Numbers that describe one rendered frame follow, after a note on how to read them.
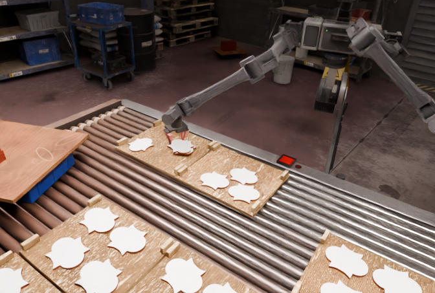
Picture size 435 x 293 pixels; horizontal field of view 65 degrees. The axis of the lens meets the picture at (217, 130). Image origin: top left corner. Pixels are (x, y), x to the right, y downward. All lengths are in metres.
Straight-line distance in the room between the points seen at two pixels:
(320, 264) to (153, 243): 0.59
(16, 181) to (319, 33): 1.59
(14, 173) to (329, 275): 1.25
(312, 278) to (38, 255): 0.92
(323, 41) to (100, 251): 1.48
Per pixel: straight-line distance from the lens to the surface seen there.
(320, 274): 1.27
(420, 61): 5.97
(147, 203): 1.48
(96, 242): 1.34
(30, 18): 5.68
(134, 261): 1.26
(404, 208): 1.69
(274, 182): 1.58
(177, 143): 1.76
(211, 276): 1.20
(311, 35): 1.98
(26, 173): 1.58
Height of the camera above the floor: 1.89
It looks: 29 degrees down
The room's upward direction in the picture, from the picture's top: 2 degrees clockwise
